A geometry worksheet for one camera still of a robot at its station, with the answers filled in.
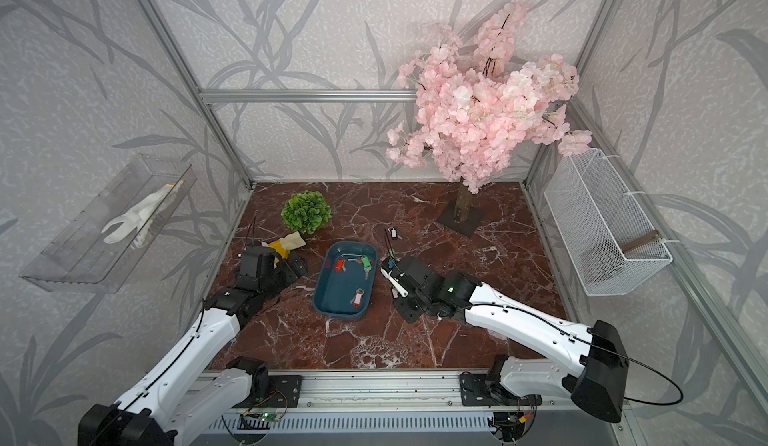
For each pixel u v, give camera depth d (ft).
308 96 6.32
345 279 3.06
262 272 2.07
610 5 2.44
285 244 3.26
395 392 2.47
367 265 3.16
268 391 2.30
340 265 3.16
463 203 3.31
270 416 2.31
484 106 1.99
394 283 2.17
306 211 3.07
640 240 2.03
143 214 2.09
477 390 2.39
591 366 1.28
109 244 2.11
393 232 3.45
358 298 2.92
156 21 2.52
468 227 3.51
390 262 2.15
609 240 1.96
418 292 1.80
